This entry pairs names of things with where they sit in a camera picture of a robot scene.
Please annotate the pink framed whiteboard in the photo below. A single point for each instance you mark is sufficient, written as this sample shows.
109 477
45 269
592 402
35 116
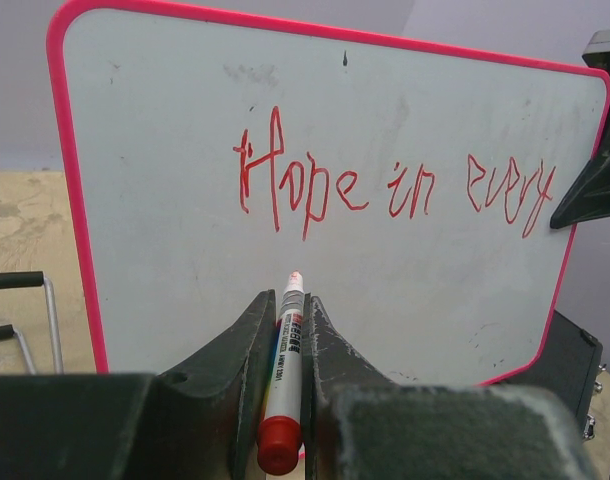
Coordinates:
210 153

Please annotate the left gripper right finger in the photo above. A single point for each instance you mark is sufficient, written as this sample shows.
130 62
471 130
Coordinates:
361 425

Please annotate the wire whiteboard stand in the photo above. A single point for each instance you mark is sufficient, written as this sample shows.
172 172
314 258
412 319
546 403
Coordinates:
25 280

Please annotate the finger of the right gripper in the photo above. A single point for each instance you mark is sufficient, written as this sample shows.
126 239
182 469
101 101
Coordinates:
588 198

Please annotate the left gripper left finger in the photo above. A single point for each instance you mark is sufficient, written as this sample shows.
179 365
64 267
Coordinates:
198 420

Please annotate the red white marker pen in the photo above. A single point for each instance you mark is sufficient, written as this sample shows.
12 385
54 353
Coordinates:
279 436

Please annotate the black ribbed case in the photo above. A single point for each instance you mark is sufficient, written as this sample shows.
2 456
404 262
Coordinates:
568 366

